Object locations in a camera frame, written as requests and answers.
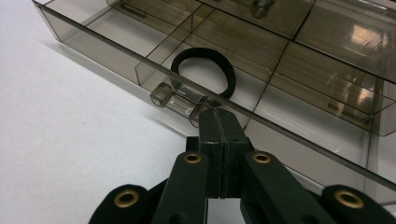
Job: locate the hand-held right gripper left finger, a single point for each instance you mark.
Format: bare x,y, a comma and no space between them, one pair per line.
213,133

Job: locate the smoked clear drawer organizer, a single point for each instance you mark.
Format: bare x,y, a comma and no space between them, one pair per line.
342,31

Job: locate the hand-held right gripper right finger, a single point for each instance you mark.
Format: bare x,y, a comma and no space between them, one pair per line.
233,137

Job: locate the clear plastic compartment box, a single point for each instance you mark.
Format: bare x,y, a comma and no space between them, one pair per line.
102,59

